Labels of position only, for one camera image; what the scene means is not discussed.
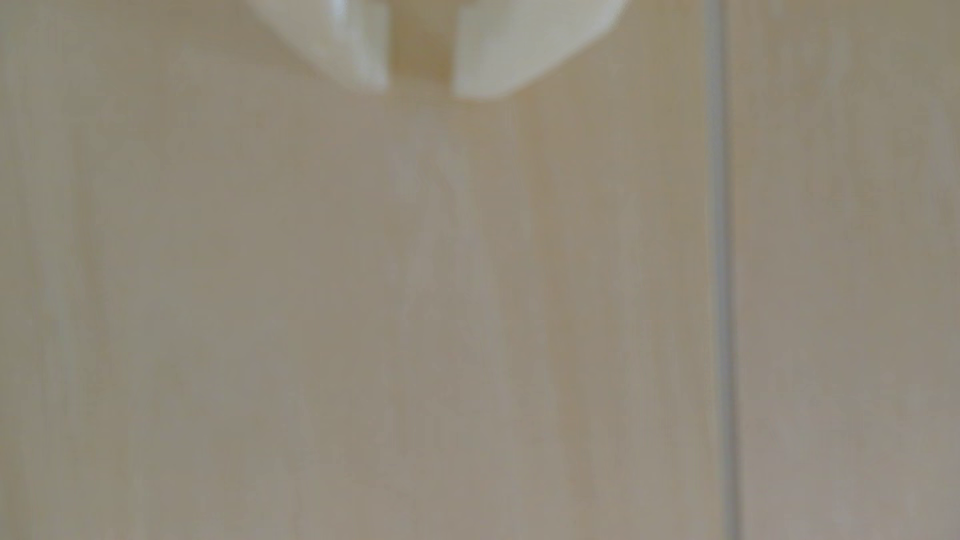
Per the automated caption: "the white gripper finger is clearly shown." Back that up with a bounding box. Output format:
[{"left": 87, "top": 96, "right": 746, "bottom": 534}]
[
  {"left": 243, "top": 0, "right": 392, "bottom": 93},
  {"left": 450, "top": 0, "right": 630, "bottom": 101}
]

